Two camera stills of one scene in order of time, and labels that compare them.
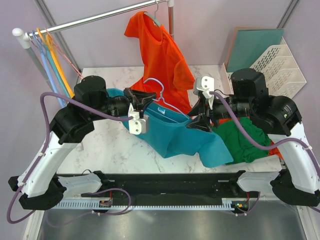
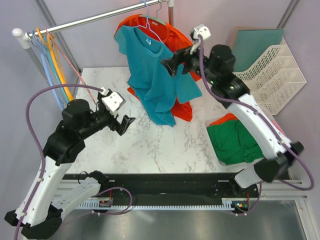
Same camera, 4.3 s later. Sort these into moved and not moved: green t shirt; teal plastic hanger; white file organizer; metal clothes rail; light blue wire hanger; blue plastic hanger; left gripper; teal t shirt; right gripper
Moved: light blue wire hanger; left gripper; right gripper; teal t shirt
Not moved: white file organizer; green t shirt; blue plastic hanger; metal clothes rail; teal plastic hanger
